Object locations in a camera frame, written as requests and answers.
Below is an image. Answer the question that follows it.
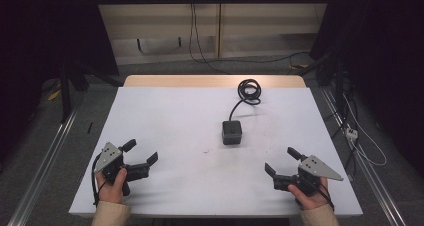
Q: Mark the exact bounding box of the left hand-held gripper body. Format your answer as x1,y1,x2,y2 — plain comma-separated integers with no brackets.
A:
94,141,151,197

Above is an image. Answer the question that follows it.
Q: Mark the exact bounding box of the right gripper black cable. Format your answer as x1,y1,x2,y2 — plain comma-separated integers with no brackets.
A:
308,180,336,212

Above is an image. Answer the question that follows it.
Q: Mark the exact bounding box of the hanging black wall cable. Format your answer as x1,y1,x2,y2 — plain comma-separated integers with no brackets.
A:
188,0,312,76

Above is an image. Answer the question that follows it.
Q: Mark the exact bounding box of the black curtain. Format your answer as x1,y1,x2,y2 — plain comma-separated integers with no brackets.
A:
0,0,120,164
309,0,424,179

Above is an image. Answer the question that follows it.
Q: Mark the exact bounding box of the person's left hand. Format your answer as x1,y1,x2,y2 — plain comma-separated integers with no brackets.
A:
95,167,129,205

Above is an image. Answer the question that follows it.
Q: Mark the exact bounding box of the black square box device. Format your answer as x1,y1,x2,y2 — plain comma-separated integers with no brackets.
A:
221,119,243,146

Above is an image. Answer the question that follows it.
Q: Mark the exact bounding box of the coiled black cable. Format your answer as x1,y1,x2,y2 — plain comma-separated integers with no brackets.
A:
228,78,262,122

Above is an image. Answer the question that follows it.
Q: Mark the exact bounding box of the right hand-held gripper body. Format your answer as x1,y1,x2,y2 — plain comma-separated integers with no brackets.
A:
273,155,345,198

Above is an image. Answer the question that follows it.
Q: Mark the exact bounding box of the person's right hand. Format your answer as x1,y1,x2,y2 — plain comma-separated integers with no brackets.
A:
287,177,330,211

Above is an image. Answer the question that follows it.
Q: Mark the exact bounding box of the white floor cable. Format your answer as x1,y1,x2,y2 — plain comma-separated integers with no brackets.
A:
342,92,388,168

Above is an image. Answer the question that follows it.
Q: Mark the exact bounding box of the aluminium floor rail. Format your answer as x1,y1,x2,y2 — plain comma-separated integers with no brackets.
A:
7,108,80,226
320,85,408,226

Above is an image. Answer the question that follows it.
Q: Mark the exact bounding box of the black metal stand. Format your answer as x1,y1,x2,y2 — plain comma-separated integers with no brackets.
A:
58,61,125,124

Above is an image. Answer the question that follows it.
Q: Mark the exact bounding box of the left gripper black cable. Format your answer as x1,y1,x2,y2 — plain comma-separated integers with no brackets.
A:
90,153,108,208

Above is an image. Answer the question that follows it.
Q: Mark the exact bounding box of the white power plug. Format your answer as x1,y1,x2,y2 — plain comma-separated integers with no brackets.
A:
345,127,359,141

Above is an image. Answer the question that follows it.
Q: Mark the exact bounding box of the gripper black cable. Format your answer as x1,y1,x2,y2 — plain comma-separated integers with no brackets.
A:
308,180,336,212
90,153,108,208

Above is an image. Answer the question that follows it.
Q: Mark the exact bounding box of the white table mat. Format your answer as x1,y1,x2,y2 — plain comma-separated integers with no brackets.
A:
68,86,364,218

